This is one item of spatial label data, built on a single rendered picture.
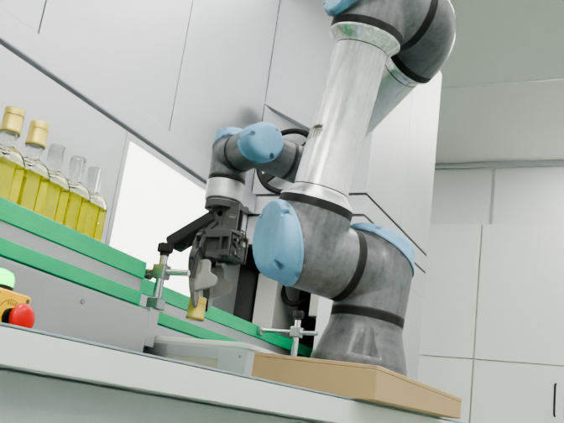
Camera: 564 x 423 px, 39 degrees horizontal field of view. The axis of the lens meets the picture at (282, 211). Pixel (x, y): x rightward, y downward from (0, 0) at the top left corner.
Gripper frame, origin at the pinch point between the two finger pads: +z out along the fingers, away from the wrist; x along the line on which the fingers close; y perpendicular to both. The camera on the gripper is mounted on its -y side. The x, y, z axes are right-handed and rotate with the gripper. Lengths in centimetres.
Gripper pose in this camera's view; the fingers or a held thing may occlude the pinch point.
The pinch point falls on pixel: (198, 302)
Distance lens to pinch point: 155.1
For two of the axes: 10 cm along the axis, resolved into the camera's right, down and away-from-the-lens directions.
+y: 8.9, -0.1, -4.6
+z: -1.3, 9.5, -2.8
